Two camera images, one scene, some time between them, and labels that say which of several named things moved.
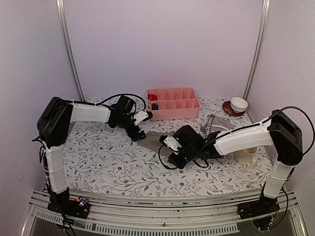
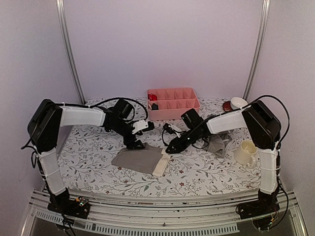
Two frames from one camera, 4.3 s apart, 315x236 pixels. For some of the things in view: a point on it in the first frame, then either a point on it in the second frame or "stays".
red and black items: (152, 97) stays
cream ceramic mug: (246, 157) stays
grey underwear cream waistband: (152, 140) to (151, 159)
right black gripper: (179, 163) to (177, 143)
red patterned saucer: (228, 109) stays
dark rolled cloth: (154, 106) stays
